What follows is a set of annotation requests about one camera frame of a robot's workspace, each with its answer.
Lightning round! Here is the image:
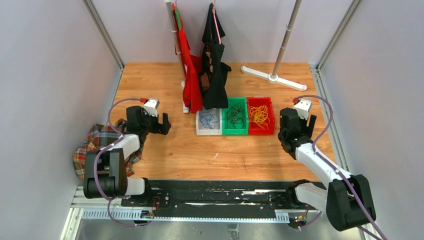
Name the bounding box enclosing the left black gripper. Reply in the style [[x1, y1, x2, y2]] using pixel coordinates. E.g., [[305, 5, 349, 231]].
[[140, 108, 171, 135]]

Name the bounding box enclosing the blue cable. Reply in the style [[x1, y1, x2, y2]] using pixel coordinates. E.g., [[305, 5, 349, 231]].
[[199, 109, 222, 131]]

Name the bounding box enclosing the yellow cable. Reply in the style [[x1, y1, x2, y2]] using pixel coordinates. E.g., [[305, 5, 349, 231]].
[[249, 104, 271, 131]]

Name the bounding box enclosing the brown cable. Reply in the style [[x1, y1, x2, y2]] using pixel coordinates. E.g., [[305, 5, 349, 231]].
[[225, 103, 248, 130]]

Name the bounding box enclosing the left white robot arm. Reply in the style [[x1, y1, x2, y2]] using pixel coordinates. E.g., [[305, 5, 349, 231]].
[[83, 106, 172, 207]]

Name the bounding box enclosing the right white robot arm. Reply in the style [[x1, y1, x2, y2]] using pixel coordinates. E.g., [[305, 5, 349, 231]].
[[278, 107, 377, 232]]

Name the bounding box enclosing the white plastic bin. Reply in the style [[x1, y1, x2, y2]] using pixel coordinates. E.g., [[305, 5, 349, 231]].
[[195, 108, 223, 136]]

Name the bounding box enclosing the red plastic bin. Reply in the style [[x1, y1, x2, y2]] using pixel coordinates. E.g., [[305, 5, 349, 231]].
[[246, 97, 276, 135]]

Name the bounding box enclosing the white rack base foot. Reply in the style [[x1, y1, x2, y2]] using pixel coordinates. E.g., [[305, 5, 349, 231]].
[[240, 65, 308, 92]]

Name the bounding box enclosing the red hanging shirt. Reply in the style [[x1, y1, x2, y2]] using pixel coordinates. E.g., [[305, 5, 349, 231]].
[[172, 3, 203, 114]]

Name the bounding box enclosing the black hanging garment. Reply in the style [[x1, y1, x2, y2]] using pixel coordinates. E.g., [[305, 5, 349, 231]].
[[199, 3, 232, 110]]

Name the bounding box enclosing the plaid flannel shirt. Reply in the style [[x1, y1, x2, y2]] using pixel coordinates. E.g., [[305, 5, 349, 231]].
[[72, 124, 143, 180]]

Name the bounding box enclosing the green plastic bin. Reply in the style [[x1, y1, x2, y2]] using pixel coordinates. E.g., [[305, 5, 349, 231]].
[[221, 97, 249, 135]]

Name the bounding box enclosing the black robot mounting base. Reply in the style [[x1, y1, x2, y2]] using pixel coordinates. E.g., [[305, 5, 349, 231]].
[[118, 179, 315, 221]]

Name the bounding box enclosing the green clothes hanger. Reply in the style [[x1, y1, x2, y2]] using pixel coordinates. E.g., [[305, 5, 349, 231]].
[[174, 8, 183, 31]]

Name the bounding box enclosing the right metal rack pole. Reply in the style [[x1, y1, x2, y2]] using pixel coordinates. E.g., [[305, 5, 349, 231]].
[[271, 0, 302, 80]]

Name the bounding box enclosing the metal rack pole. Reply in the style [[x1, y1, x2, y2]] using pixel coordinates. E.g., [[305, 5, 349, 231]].
[[271, 0, 302, 80], [164, 0, 186, 84]]

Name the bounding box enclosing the left metal rack pole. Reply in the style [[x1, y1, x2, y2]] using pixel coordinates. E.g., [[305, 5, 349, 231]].
[[164, 0, 186, 84]]

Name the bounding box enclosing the pink clothes hanger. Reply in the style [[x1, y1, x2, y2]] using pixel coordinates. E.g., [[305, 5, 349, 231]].
[[212, 0, 222, 45]]

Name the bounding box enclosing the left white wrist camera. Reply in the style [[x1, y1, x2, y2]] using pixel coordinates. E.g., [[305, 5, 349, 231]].
[[143, 98, 160, 118]]

